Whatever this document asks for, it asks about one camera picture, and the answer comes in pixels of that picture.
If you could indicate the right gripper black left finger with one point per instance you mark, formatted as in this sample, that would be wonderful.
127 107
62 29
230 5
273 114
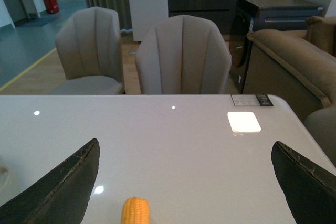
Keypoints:
62 195

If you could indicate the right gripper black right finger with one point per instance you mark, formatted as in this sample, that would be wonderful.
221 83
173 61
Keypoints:
309 189

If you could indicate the yellow corn cob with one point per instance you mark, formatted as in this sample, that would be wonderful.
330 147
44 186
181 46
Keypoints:
135 211

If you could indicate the white electric cooking pot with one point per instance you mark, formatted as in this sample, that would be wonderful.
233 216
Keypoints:
6 178

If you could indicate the beige chair at table side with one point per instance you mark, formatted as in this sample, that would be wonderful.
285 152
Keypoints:
321 126

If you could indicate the label sticker on table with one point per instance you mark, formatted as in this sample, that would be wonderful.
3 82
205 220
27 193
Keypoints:
251 100

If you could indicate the brown fabric sofa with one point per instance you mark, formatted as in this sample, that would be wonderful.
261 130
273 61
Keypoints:
296 65

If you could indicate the left beige upholstered chair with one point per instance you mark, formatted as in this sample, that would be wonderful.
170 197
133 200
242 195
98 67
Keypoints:
89 46

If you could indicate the beige upholstered chair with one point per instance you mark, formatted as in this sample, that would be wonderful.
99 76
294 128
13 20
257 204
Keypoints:
89 46
183 55

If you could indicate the right beige upholstered chair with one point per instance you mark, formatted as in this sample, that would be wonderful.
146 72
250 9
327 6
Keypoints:
183 55

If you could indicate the black washing machine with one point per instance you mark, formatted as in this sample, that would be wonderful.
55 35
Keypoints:
254 15

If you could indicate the red fire extinguisher box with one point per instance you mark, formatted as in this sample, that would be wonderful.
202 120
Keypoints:
51 6

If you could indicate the white tall cabinet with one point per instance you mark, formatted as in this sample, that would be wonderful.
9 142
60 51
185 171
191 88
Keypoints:
146 13

